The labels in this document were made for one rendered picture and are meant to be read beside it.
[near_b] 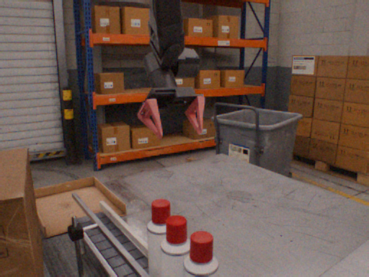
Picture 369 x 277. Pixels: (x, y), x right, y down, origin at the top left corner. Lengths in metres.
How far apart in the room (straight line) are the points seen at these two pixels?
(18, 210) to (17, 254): 0.08
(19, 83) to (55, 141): 0.87
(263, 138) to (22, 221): 2.28
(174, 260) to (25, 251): 0.25
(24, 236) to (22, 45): 3.80
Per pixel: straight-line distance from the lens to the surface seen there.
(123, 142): 3.97
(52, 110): 4.34
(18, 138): 4.38
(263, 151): 2.65
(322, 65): 3.92
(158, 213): 0.53
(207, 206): 1.09
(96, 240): 0.84
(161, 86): 0.67
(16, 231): 0.56
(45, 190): 1.24
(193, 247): 0.44
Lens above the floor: 1.32
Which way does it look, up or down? 15 degrees down
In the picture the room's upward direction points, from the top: straight up
